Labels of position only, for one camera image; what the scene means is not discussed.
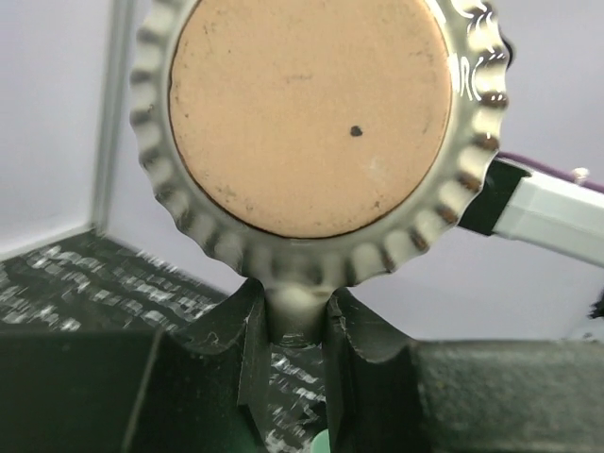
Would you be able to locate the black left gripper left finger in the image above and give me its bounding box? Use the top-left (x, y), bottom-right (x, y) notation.
top-left (1, 279), bottom-right (271, 452)

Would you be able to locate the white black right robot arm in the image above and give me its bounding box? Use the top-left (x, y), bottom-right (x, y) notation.
top-left (459, 153), bottom-right (603, 267)

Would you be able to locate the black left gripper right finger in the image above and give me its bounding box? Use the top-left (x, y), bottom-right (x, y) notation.
top-left (323, 289), bottom-right (603, 452)

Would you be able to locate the grey ribbed ceramic mug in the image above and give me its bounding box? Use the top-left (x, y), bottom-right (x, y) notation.
top-left (130, 1), bottom-right (509, 347)

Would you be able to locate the mint green mug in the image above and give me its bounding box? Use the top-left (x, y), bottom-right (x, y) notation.
top-left (310, 429), bottom-right (330, 453)

